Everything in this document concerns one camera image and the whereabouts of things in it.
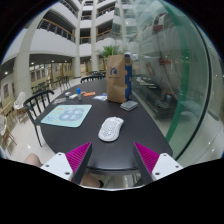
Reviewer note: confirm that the black chair at left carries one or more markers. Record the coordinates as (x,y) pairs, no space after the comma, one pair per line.
(35,106)

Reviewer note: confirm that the brown paper bag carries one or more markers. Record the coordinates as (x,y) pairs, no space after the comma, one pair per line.
(118,78)

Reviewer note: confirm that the small grey card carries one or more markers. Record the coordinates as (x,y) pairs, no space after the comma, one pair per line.
(59,100)

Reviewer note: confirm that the black chair at far end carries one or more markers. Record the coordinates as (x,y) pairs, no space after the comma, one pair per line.
(92,78)

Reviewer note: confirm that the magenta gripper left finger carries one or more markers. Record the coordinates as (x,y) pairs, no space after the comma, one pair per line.
(72,165)

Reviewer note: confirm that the white perforated computer mouse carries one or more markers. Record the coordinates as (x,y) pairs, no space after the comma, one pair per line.
(110,129)

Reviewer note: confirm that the orange flat item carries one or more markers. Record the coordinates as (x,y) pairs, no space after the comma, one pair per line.
(89,94)

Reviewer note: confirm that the grey box on table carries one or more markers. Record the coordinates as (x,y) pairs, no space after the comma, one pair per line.
(129,105)

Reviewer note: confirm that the white wire chair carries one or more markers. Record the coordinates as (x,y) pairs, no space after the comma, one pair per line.
(19,105)

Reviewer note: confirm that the blue capped bottle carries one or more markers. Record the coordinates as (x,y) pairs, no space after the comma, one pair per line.
(79,94)

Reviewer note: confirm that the small white box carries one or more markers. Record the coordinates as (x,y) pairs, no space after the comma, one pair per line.
(74,96)

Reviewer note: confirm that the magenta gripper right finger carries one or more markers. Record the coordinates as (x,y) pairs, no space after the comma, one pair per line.
(153,166)

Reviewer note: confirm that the light blue mouse pad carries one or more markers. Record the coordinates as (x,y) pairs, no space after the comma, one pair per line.
(67,115)

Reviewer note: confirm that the green potted plant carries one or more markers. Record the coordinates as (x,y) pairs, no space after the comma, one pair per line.
(109,50)

